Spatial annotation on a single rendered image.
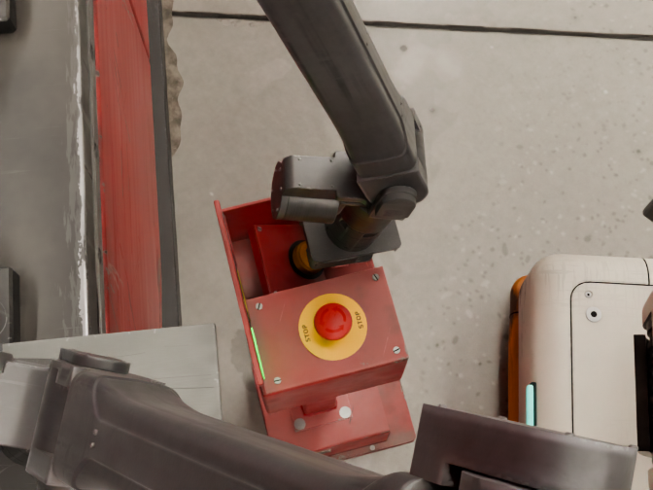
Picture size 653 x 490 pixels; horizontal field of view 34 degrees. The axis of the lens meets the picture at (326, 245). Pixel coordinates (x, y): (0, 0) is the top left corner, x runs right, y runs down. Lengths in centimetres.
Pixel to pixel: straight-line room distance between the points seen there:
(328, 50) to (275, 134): 125
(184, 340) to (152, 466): 41
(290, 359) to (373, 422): 67
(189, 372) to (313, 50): 28
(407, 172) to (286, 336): 26
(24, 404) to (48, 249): 41
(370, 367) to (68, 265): 32
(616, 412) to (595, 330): 13
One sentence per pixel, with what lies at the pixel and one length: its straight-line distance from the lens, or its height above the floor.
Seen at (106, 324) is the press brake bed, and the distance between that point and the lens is 115.
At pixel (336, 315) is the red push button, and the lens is 108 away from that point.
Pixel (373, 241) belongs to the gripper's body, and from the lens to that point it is 112.
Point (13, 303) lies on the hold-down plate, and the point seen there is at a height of 90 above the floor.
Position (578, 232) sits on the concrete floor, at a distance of 202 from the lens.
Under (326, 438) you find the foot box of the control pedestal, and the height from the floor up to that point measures 12.
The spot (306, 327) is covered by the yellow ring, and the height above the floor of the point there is 78.
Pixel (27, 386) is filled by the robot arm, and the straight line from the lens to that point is 67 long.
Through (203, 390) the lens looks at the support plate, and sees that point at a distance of 88.
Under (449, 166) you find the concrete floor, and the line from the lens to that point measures 202.
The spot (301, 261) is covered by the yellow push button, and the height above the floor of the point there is 73.
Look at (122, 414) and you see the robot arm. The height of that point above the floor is 134.
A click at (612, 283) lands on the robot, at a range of 171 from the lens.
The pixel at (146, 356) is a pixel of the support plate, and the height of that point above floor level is 100.
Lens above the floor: 186
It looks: 72 degrees down
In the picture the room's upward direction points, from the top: straight up
